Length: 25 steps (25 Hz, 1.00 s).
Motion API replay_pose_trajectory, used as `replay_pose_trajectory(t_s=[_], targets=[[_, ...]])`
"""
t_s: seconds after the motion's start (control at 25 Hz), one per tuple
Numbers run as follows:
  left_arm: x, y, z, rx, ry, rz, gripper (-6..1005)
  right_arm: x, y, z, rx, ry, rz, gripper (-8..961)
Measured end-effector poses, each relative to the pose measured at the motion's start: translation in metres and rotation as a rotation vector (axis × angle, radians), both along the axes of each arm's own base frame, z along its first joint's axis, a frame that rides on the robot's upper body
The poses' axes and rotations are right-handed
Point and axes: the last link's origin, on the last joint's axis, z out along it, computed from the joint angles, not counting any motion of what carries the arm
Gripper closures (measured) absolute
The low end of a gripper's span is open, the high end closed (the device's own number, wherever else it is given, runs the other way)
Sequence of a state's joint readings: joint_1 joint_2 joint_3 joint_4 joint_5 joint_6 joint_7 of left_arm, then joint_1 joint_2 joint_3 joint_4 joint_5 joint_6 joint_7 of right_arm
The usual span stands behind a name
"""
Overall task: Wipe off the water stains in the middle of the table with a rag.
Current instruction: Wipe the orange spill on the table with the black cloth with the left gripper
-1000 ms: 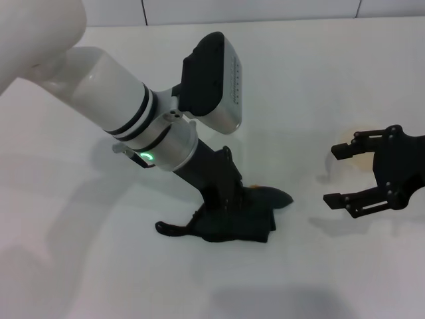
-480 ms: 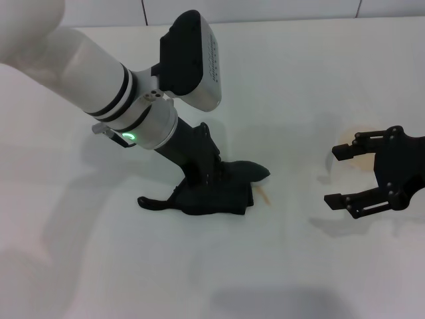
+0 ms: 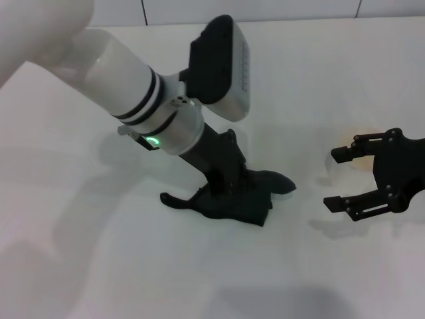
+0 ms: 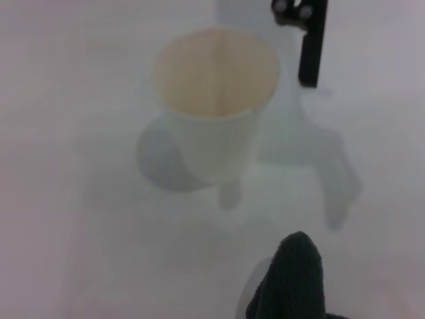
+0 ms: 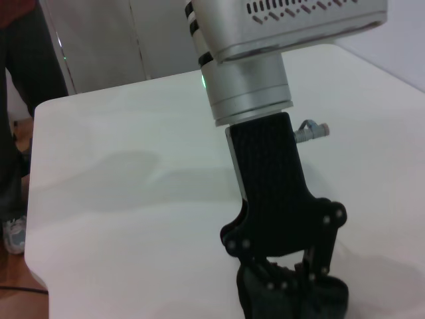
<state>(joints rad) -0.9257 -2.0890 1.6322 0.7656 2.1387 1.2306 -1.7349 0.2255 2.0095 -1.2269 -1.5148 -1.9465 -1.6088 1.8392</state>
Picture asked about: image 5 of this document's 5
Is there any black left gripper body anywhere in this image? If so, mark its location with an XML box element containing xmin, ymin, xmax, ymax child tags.
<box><xmin>219</xmin><ymin>112</ymin><xmax>349</xmax><ymax>264</ymax></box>

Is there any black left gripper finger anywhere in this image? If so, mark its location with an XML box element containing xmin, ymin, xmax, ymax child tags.
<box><xmin>294</xmin><ymin>228</ymin><xmax>341</xmax><ymax>288</ymax></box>
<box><xmin>240</xmin><ymin>255</ymin><xmax>292</xmax><ymax>295</ymax></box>

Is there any grey left gripper connector plug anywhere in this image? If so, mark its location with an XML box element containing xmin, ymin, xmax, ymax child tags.
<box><xmin>293</xmin><ymin>120</ymin><xmax>331</xmax><ymax>145</ymax></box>

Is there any white cabinet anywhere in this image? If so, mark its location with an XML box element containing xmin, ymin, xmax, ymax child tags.
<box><xmin>41</xmin><ymin>0</ymin><xmax>204</xmax><ymax>98</ymax></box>

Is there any grey sneaker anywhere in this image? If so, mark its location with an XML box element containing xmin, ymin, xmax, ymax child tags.
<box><xmin>2</xmin><ymin>215</ymin><xmax>28</xmax><ymax>256</ymax></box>

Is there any person in dark trousers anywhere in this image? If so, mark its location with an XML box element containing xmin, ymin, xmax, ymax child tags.
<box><xmin>0</xmin><ymin>0</ymin><xmax>70</xmax><ymax>241</ymax></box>

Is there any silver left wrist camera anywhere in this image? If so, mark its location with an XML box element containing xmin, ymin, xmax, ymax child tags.
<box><xmin>190</xmin><ymin>0</ymin><xmax>389</xmax><ymax>64</ymax></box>

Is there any black floor cable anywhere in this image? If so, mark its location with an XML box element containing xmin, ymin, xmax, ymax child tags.
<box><xmin>0</xmin><ymin>284</ymin><xmax>50</xmax><ymax>296</ymax></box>

